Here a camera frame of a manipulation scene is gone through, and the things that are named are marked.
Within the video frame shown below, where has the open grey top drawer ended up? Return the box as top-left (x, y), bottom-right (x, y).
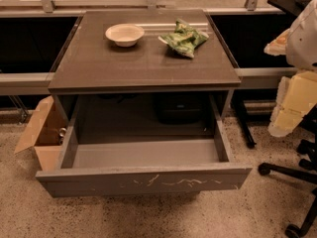
top-left (36, 94), bottom-right (252, 197)

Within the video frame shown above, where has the green jalapeno chip bag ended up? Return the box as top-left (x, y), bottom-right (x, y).
top-left (158, 19), bottom-right (209, 59)

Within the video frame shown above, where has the cardboard box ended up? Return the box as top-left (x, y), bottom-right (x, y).
top-left (15, 96), bottom-right (66, 172)

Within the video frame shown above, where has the black table leg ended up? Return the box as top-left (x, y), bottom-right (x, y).
top-left (231, 91), bottom-right (256, 149)

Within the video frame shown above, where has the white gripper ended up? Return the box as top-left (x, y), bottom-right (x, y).
top-left (264, 0), bottom-right (317, 137)

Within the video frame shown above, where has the white bowl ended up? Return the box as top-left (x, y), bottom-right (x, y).
top-left (105, 24), bottom-right (145, 48)

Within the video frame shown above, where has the grey cabinet with top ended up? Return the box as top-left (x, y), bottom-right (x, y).
top-left (49, 10), bottom-right (241, 124)

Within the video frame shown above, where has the metal can in box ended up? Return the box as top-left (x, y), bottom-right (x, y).
top-left (58, 128), bottom-right (66, 145)

